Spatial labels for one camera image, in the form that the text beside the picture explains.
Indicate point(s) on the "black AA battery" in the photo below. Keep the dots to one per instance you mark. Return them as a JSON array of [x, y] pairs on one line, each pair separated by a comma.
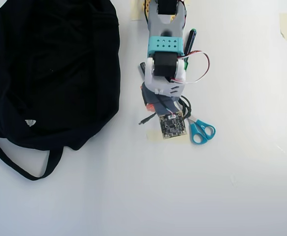
[[142, 68]]

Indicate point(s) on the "black marker green cap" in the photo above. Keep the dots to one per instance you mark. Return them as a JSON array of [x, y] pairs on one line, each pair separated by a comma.
[[192, 39]]

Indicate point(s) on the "bare camera circuit board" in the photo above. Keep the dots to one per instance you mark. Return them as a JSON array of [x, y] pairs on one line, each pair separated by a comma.
[[172, 125]]

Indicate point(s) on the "torn masking tape strip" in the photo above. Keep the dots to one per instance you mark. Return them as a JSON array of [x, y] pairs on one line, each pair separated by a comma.
[[286, 27]]

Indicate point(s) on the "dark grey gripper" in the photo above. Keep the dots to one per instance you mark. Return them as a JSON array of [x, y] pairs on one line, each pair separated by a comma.
[[150, 98]]

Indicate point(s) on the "long masking tape strip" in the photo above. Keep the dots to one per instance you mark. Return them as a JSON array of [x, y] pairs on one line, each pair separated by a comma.
[[154, 136]]

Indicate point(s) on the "grey teal white robot arm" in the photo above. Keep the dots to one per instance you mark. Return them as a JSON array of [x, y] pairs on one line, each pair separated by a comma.
[[155, 27]]

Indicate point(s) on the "black fabric bag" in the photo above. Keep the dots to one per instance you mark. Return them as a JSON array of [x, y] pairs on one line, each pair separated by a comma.
[[47, 73]]

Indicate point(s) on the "short masking tape strip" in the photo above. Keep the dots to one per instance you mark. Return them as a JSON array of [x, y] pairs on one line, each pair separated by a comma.
[[136, 12]]

